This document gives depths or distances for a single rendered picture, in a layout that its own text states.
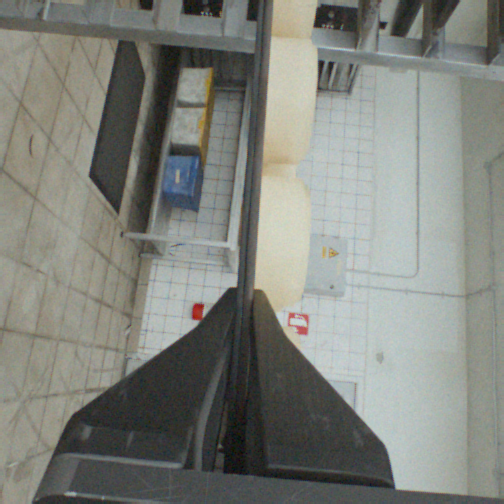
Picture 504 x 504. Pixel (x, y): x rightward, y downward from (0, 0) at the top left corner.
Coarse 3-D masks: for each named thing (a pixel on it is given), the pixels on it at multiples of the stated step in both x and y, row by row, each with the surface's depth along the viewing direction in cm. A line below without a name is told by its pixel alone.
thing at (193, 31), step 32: (0, 0) 61; (64, 32) 62; (96, 32) 62; (128, 32) 61; (160, 32) 60; (192, 32) 60; (320, 32) 60; (352, 32) 60; (384, 64) 62; (416, 64) 61; (448, 64) 60; (480, 64) 60
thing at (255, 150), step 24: (264, 0) 14; (264, 24) 14; (264, 48) 14; (264, 72) 14; (264, 96) 14; (264, 120) 14; (240, 240) 13; (240, 264) 13; (240, 288) 13; (240, 312) 13; (240, 336) 13; (240, 360) 12; (240, 384) 12; (240, 408) 12; (240, 432) 12; (240, 456) 12
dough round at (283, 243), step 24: (264, 192) 16; (288, 192) 16; (264, 216) 15; (288, 216) 15; (264, 240) 15; (288, 240) 15; (264, 264) 15; (288, 264) 15; (264, 288) 16; (288, 288) 16
